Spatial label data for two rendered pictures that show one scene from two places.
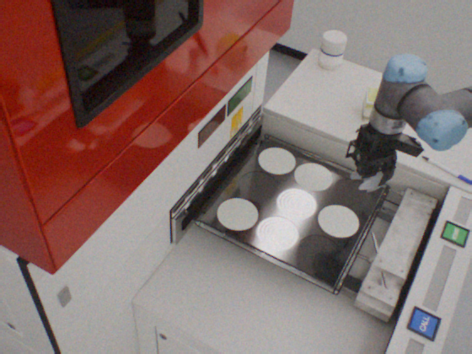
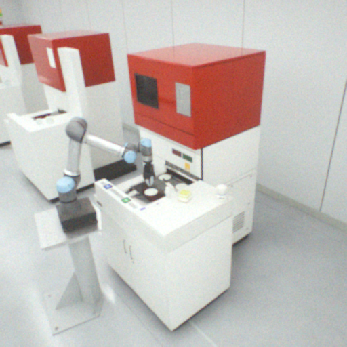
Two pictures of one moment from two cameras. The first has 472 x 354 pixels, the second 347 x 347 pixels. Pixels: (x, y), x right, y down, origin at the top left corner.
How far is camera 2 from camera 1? 293 cm
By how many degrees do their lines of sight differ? 85
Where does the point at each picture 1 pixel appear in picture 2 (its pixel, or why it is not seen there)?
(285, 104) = (199, 184)
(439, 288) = (114, 192)
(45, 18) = (134, 81)
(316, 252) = (144, 186)
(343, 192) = (160, 195)
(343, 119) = not seen: hidden behind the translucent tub
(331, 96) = (200, 194)
